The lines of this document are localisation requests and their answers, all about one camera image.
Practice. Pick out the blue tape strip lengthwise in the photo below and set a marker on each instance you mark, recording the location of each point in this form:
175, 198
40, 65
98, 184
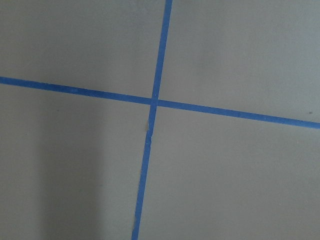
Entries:
151, 118

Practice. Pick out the blue tape strip crosswise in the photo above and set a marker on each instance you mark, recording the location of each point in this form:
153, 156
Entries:
160, 103

